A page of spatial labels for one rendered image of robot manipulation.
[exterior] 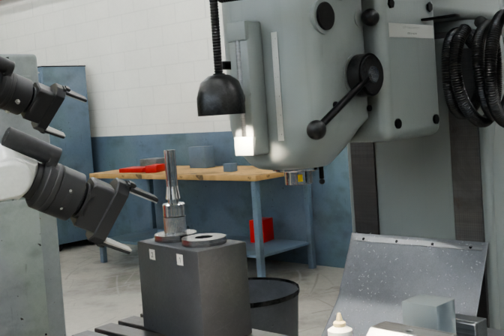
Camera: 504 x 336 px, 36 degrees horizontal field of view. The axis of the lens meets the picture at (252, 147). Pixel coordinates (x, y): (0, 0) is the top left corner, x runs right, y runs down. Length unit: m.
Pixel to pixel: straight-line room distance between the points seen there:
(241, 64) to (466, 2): 0.58
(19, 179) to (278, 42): 0.47
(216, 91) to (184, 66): 6.57
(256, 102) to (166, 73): 6.70
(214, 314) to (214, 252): 0.12
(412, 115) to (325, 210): 5.26
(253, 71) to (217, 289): 0.49
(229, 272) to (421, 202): 0.42
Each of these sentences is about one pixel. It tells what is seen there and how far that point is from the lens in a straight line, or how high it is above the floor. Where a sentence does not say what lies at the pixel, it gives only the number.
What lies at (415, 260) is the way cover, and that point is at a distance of 1.61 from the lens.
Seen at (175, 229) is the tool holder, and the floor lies 1.17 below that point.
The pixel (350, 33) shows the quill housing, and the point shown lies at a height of 1.52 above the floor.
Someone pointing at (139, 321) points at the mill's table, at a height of 0.96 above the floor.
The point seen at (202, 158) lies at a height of 0.97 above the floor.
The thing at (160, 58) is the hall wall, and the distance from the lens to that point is 7.96.
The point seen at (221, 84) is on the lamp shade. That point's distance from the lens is 1.12.
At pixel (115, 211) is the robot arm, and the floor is 1.25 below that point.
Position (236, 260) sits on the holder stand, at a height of 1.12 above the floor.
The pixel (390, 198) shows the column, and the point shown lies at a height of 1.20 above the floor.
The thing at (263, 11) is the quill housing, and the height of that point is 1.56.
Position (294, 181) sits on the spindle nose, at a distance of 1.28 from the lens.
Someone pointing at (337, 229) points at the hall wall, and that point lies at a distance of 6.57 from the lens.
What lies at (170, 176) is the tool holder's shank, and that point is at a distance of 1.60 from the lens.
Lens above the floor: 1.42
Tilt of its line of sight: 3 degrees down
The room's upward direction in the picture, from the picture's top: 4 degrees counter-clockwise
